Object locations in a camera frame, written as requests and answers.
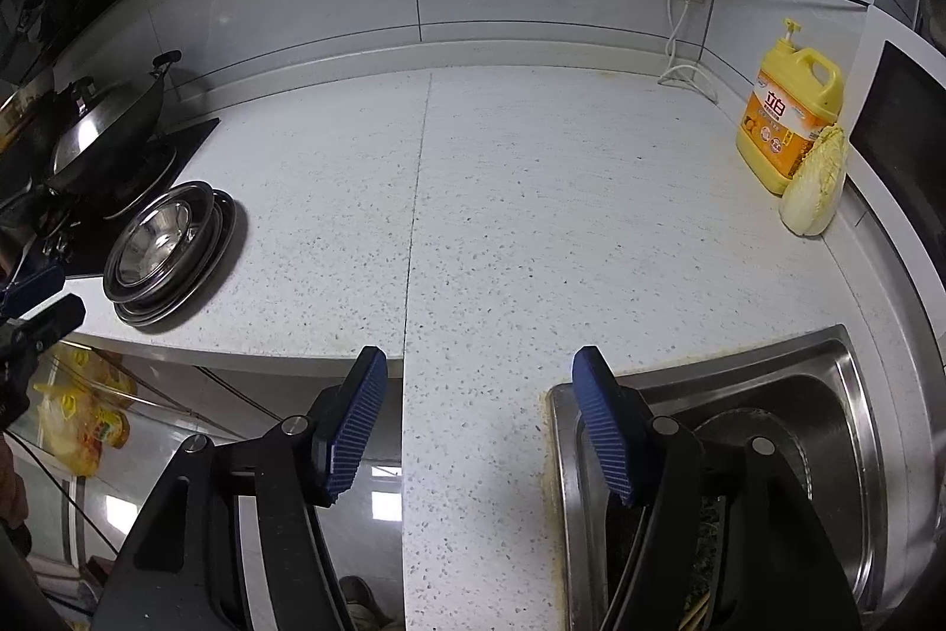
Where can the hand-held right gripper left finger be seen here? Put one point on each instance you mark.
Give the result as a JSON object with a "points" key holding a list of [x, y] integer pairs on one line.
{"points": [[355, 431]]}

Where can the small steel bowl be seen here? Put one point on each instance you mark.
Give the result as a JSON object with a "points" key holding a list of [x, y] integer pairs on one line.
{"points": [[159, 239]]}

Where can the yellow plastic bag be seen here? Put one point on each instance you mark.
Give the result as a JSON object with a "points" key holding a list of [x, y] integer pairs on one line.
{"points": [[81, 424]]}

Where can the person's shoe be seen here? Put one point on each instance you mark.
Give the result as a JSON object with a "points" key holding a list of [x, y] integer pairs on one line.
{"points": [[369, 605]]}

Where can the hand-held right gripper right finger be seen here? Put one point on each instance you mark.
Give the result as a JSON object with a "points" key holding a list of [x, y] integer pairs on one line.
{"points": [[606, 431]]}

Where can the steel sink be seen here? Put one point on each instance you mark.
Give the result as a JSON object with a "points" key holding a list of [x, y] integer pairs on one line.
{"points": [[850, 453]]}

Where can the black wok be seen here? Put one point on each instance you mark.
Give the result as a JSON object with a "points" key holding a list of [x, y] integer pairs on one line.
{"points": [[148, 113]]}

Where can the yellow detergent bottle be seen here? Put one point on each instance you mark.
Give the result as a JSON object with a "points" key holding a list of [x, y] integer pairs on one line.
{"points": [[783, 121]]}

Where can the black glass stove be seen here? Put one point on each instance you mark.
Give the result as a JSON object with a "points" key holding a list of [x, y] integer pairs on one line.
{"points": [[188, 139]]}

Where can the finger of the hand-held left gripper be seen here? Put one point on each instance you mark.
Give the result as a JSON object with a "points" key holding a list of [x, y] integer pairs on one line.
{"points": [[37, 285], [52, 320]]}

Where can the steel plate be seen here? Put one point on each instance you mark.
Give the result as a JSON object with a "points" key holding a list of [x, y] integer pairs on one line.
{"points": [[214, 280]]}

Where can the steel wok lid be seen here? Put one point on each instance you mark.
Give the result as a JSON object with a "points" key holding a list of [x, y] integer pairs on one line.
{"points": [[96, 125]]}

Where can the white microwave oven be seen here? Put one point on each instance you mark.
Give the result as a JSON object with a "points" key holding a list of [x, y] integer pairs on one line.
{"points": [[902, 113]]}

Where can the napa cabbage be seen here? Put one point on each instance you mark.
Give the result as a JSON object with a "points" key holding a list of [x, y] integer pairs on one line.
{"points": [[813, 187]]}

